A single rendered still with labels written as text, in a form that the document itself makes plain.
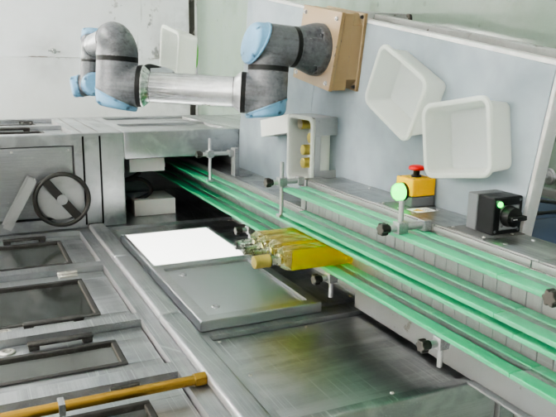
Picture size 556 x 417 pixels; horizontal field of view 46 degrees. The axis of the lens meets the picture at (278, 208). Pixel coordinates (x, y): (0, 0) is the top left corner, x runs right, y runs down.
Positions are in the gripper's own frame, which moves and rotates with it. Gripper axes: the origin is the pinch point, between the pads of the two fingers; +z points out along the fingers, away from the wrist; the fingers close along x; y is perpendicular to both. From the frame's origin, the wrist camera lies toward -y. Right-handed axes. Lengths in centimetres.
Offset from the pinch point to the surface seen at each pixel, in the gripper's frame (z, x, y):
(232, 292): -12, 46, -82
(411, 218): 21, 18, -118
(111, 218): -28, 56, 14
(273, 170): 31, 38, -16
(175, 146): 2.8, 32.7, 18.2
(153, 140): -5.9, 28.7, 18.5
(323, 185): 21, 23, -77
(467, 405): 17, 50, -146
